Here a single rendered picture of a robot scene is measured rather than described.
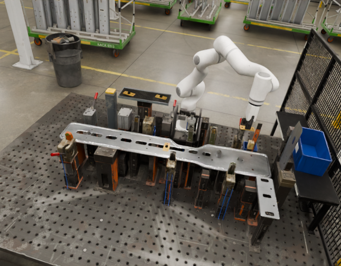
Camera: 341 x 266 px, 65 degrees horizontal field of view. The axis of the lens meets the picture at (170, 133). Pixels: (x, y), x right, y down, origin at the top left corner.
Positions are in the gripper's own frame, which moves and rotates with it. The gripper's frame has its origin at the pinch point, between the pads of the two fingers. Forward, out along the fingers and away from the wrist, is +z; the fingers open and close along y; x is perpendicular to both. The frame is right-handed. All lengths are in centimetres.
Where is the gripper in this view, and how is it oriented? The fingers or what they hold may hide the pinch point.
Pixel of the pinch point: (248, 124)
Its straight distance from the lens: 162.6
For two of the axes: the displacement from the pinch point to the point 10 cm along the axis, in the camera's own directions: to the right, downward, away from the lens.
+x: 9.8, 1.6, -0.8
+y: -1.6, 5.9, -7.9
